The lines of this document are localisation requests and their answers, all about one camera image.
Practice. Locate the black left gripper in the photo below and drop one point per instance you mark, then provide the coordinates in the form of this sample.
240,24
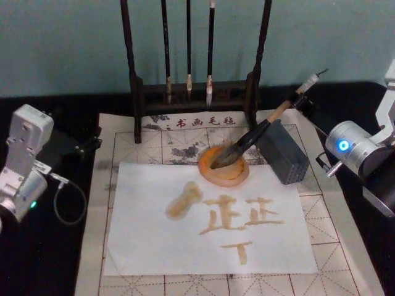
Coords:
63,146

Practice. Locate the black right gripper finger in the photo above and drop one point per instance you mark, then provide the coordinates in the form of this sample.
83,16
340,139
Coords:
304,106

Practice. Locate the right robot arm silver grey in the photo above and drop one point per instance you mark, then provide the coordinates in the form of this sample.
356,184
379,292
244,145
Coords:
355,145

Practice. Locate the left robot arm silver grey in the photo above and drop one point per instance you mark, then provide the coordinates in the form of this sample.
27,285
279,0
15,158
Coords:
21,145

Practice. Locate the grey perforated rectangular box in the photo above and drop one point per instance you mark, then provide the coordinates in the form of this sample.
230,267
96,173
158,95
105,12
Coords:
282,151

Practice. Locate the dark wooden brush rack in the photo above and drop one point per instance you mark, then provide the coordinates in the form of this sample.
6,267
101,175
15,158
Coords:
197,92

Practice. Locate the orange ink dish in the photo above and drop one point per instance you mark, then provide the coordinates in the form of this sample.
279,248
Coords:
222,177

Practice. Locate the black hanging brush white tip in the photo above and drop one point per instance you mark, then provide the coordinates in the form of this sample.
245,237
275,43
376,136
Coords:
210,46

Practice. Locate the white paper sheet with characters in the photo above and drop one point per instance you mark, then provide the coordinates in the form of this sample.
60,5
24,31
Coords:
154,240

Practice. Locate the thin black hanging brush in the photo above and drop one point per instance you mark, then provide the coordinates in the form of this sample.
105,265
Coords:
167,49
188,46

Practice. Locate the black table cloth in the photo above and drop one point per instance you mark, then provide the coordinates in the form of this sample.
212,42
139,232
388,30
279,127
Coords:
40,262

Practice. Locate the cream gridded felt mat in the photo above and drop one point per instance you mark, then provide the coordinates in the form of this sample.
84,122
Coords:
333,262

